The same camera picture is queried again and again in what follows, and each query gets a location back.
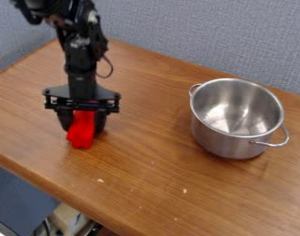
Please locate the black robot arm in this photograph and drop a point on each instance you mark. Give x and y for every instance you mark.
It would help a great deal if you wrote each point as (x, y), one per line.
(78, 28)

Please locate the beige box under table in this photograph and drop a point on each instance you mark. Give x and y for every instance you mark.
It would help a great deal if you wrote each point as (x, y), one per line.
(70, 221)

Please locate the red plastic block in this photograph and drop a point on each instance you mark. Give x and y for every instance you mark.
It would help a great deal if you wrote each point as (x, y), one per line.
(80, 132)

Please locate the stainless steel pot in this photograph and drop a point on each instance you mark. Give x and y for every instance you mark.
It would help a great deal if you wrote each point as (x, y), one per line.
(237, 118)

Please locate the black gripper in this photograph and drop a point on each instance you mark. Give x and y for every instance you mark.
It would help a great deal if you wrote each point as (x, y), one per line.
(80, 95)

